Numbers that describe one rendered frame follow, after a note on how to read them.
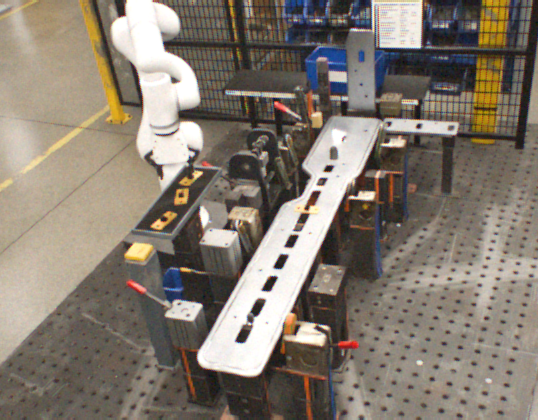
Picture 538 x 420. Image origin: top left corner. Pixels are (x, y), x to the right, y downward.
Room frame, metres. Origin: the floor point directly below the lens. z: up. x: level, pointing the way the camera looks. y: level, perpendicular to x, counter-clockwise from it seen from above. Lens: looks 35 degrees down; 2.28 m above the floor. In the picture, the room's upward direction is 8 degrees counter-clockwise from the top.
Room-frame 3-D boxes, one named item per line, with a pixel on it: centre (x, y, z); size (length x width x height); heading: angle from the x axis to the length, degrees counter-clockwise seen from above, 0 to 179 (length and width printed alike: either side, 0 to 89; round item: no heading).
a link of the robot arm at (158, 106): (1.74, 0.25, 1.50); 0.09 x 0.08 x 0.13; 98
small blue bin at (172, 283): (1.80, 0.35, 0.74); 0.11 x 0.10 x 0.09; 155
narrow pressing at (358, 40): (2.46, -0.45, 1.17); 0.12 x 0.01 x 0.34; 65
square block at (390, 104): (2.42, -0.56, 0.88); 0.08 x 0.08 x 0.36; 65
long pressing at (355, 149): (1.78, -0.13, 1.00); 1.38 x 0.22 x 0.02; 155
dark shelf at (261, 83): (2.70, -0.33, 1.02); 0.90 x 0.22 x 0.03; 65
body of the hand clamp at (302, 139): (2.30, -0.18, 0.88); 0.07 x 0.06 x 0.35; 65
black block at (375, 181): (1.98, -0.40, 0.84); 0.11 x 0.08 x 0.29; 65
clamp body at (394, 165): (2.09, -0.49, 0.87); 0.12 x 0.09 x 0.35; 65
